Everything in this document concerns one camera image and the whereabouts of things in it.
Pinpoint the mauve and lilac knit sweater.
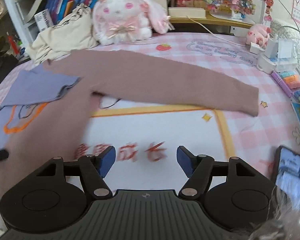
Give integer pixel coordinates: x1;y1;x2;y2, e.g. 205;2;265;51
0;50;259;199

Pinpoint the pink checkered table mat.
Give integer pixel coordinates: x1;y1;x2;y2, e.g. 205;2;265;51
0;31;300;196

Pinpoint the black smartphone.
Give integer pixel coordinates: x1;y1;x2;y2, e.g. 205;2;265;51
271;145;300;210

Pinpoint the cream canvas tote bag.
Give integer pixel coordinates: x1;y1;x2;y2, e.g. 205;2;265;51
25;4;98;66

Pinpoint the white barcode box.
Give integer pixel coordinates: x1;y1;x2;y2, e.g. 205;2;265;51
34;9;53;32

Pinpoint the small pink pig plush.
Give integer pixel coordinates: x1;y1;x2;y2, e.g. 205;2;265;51
245;24;271;48

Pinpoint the pink white bunny plush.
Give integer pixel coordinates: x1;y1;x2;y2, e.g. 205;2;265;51
92;0;174;46

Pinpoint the white charger and cable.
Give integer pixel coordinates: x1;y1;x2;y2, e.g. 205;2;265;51
187;16;262;55

